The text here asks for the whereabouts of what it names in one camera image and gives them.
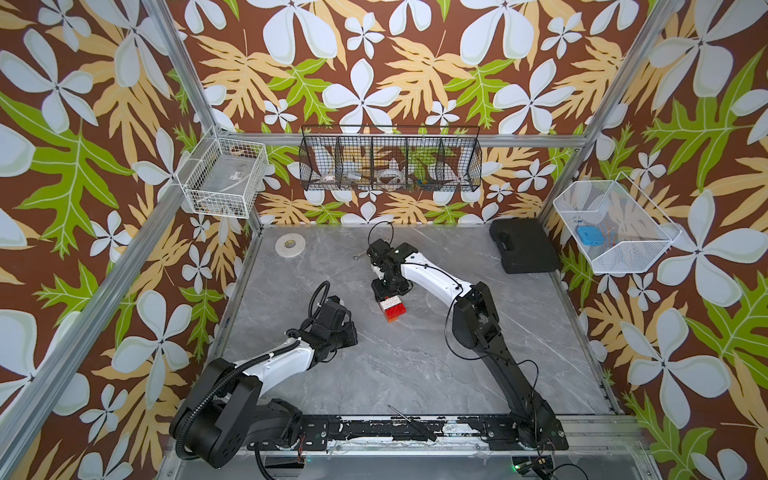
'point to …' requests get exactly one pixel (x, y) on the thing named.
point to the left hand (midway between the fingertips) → (357, 327)
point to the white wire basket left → (223, 175)
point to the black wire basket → (390, 157)
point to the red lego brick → (395, 312)
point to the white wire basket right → (619, 229)
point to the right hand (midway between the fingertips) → (382, 295)
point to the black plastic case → (524, 245)
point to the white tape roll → (290, 245)
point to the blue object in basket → (590, 235)
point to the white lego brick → (389, 302)
